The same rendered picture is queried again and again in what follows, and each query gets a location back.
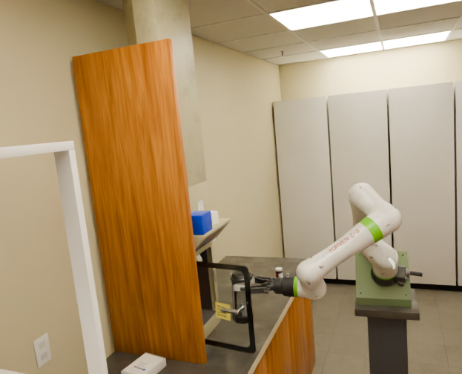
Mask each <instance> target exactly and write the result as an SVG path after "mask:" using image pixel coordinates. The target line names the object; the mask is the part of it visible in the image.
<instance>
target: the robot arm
mask: <svg viewBox="0 0 462 374"><path fill-rule="evenodd" d="M348 198H349V202H350V205H351V208H352V217H353V227H352V229H350V230H349V231H348V232H347V233H345V234H344V235H343V236H342V237H341V238H340V239H338V240H337V241H335V242H334V243H333V244H331V245H330V246H329V247H327V248H326V249H324V250H323V251H321V252H319V253H317V254H316V255H314V256H312V257H310V258H308V259H307V260H304V261H303V262H301V263H300V264H299V265H298V267H297V271H296V273H297V276H291V275H288V273H286V274H287V275H286V276H284V277H283V278H270V277H264V276H259V275H258V276H257V277H255V278H252V279H251V283H260V285H254V286H250V289H251V294H255V293H266V294H268V291H271V290H273V291H274V293H275V294H283V295H284V296H288V297H300V298H308V299H310V300H314V301H315V300H319V299H321V298H322V297H323V296H324V295H325V293H326V283H325V281H324V280H323V277H324V276H326V275H327V274H328V273H329V272H330V271H331V270H333V269H334V268H335V267H337V266H339V265H340V264H341V263H342V262H344V261H345V260H347V259H349V258H350V257H352V256H353V255H356V254H357V253H358V252H361V253H362V255H363V256H364V257H365V258H366V259H367V260H368V261H369V262H370V263H371V264H372V269H371V276H372V279H373V281H374V282H375V283H376V284H378V285H380V286H393V285H394V284H396V283H398V284H399V285H400V286H404V284H405V282H406V280H409V278H406V276H407V277H409V276H410V275H414V276H420V277H423V276H422V274H423V273H422V272H413V271H410V269H406V267H405V266H398V253H397V252H396V250H395V249H394V248H392V247H391V246H390V245H389V244H387V243H386V242H384V241H383V240H382V239H383V238H385V237H387V236H388V235H390V234H391V233H392V232H394V231H396V230H397V229H398V228H399V227H400V225H401V223H402V215H401V213H400V211H399V210H398V209H397V208H395V207H394V206H393V205H392V204H390V203H388V202H387V201H385V200H384V199H383V198H382V197H381V196H380V195H379V194H378V193H377V192H376V191H375V190H374V189H373V188H372V187H371V186H370V185H369V184H367V183H357V184H355V185H353V186H352V187H351V188H350V190H349V194H348Z"/></svg>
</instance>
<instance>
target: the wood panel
mask: <svg viewBox="0 0 462 374"><path fill-rule="evenodd" d="M72 60H73V69H74V74H75V80H76V89H77V95H78V101H79V110H80V115H81V121H82V130H83V135H84V141H85V150H86V156H87V162H88V171H89V176H90V186H91V191H92V197H93V206H94V211H95V217H96V227H97V232H98V237H99V247H100V252H101V258H102V267H103V272H104V278H105V288H106V293H107V298H108V308H109V313H110V323H111V329H112V333H113V343H114V349H115V351H117V352H126V353H132V354H137V355H143V354H145V353H146V352H147V353H150V354H153V355H158V356H161V357H164V358H166V359H172V360H178V361H187V362H192V363H197V364H205V363H206V362H207V353H206V346H205V333H204V326H203V319H202V306H201V299H200V292H199V279H198V272H197V259H196V252H195V245H194V233H193V226H192V218H191V205H190V198H189V191H188V178H187V171H186V164H185V152H184V145H183V138H182V124H181V117H180V110H179V97H178V90H177V83H176V71H175V64H174V51H173V44H172V39H162V40H158V41H153V42H146V43H142V44H137V45H131V46H127V47H119V48H115V49H111V50H104V51H99V52H95V53H89V54H85V55H80V56H73V57H72Z"/></svg>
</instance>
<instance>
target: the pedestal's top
mask: <svg viewBox="0 0 462 374"><path fill-rule="evenodd" d="M411 294H412V307H402V306H372V305H357V303H356V302H355V308H354V313H355V316H363V317H373V318H394V319H405V320H416V321H419V320H420V313H419V308H418V301H417V297H416V293H415V289H411Z"/></svg>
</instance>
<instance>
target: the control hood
mask: <svg viewBox="0 0 462 374"><path fill-rule="evenodd" d="M230 221H231V218H219V223H217V224H215V225H213V226H212V228H213V229H212V230H210V231H209V232H207V233H206V234H204V235H194V245H195V251H196V250H197V248H198V247H199V246H200V244H201V243H202V242H203V241H204V240H206V239H207V238H208V237H210V236H211V235H213V234H214V233H216V232H218V231H219V232H218V233H217V234H216V235H215V236H214V238H215V237H217V236H218V235H219V234H220V232H221V231H222V230H223V229H224V228H225V227H226V226H227V225H228V223H229V222H230ZM214 238H213V239H214ZM213 239H212V240H213Z"/></svg>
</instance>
